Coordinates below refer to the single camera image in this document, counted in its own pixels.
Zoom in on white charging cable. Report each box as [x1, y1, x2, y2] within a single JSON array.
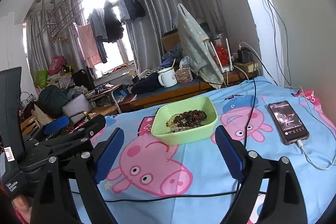
[[296, 86, 336, 171]]

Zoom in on white enamel mug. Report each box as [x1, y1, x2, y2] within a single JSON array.
[[158, 67, 178, 88]]

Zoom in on green plastic basket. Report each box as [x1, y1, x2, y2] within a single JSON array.
[[151, 97, 218, 145]]

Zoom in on white storage box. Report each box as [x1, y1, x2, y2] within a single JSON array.
[[62, 94, 93, 124]]

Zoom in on grey dotted cloth cover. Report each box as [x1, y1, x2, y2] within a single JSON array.
[[177, 3, 224, 89]]

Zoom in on black cable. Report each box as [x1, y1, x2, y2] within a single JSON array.
[[71, 0, 292, 203]]

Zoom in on dark green bag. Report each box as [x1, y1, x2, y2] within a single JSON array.
[[39, 85, 70, 118]]

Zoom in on small wooden side table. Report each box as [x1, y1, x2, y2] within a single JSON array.
[[86, 84, 122, 114]]

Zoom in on black power adapter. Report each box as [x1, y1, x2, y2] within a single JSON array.
[[237, 47, 250, 64]]

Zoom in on person's hand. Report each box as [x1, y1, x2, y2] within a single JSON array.
[[13, 195, 31, 223]]

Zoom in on dark navy folded clothes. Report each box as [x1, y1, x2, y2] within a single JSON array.
[[131, 72, 162, 95]]

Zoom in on white wifi router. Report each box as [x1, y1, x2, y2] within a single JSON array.
[[210, 42, 234, 73]]

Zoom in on green plastic bag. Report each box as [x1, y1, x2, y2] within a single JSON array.
[[35, 70, 49, 88]]

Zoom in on wooden desk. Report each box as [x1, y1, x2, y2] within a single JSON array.
[[119, 69, 261, 113]]

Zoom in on dark hanging jacket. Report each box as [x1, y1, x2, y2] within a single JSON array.
[[104, 0, 124, 43]]

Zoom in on Peppa Pig blue bedsheet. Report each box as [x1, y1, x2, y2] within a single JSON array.
[[92, 77, 335, 223]]

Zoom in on red plastic bag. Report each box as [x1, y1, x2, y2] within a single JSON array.
[[49, 56, 66, 76]]

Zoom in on cardboard box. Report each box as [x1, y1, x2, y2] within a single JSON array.
[[161, 32, 180, 52]]

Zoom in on pile of bead jewelry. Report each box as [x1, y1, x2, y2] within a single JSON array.
[[166, 110, 207, 133]]

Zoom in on black smartphone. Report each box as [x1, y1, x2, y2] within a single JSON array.
[[268, 101, 309, 145]]

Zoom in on pink hanging garment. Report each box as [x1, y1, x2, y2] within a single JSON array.
[[76, 23, 102, 68]]

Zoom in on bagged round snack container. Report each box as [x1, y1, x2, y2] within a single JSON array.
[[175, 56, 193, 84]]

